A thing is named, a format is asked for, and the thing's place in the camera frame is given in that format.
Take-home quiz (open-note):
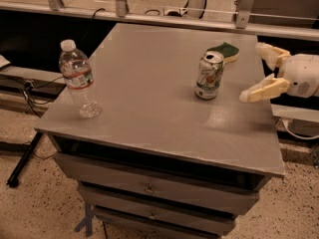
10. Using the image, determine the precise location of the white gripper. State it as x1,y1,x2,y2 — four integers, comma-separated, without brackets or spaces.
239,42,319,103

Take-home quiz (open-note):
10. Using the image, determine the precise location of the green and yellow sponge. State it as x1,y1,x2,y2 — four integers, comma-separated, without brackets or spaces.
209,42,239,64

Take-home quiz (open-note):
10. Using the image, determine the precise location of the grey drawer cabinet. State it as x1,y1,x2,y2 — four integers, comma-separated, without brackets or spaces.
37,24,284,239

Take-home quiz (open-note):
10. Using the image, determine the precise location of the clear plastic water bottle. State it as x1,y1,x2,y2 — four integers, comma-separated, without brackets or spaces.
59,39,102,119

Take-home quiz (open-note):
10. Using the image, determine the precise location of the black tripod leg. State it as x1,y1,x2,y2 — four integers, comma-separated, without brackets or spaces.
7,132,42,188

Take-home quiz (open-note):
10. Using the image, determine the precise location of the white cable on right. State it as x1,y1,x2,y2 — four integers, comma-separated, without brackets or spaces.
280,117,319,141

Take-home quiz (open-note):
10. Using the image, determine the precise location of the black cable on left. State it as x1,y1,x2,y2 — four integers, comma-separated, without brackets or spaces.
0,73,66,119

